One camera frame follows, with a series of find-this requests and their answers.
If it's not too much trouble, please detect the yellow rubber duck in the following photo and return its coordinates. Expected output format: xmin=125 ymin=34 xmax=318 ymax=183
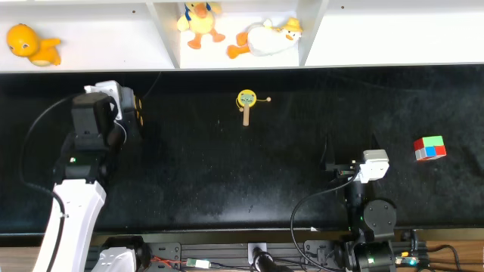
xmin=5 ymin=23 xmax=62 ymax=67

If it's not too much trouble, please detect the yellow rattle drum toy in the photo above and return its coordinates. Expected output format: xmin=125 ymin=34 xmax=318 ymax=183
xmin=235 ymin=88 xmax=272 ymax=127

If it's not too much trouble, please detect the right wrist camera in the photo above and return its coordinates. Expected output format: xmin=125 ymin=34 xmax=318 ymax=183
xmin=357 ymin=149 xmax=390 ymax=184

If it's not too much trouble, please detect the white shelf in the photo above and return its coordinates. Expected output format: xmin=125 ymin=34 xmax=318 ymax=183
xmin=0 ymin=0 xmax=484 ymax=73

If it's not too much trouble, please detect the white plush goose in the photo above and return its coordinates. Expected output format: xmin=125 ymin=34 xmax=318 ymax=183
xmin=226 ymin=17 xmax=304 ymax=60

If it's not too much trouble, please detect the grey and yellow toy truck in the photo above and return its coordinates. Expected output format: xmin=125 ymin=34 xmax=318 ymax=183
xmin=128 ymin=90 xmax=145 ymax=131

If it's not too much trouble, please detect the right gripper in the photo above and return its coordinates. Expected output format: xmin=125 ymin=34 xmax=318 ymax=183
xmin=323 ymin=132 xmax=382 ymax=181

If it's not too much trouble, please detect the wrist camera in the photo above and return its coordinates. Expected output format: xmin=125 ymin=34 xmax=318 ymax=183
xmin=357 ymin=149 xmax=390 ymax=184
xmin=83 ymin=79 xmax=124 ymax=121

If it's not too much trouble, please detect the mounting rail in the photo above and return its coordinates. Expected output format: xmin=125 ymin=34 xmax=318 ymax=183
xmin=143 ymin=228 xmax=465 ymax=272

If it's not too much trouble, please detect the black cable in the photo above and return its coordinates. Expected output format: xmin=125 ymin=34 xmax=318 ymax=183
xmin=18 ymin=93 xmax=82 ymax=227
xmin=289 ymin=168 xmax=362 ymax=272

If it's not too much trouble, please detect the many-coloured puzzle cube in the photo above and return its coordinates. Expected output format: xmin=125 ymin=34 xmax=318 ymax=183
xmin=412 ymin=135 xmax=448 ymax=162

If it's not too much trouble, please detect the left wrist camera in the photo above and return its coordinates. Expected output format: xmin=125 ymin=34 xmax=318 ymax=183
xmin=83 ymin=79 xmax=124 ymax=121

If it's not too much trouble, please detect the yellow plush duck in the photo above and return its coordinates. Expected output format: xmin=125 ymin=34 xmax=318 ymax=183
xmin=176 ymin=2 xmax=227 ymax=51

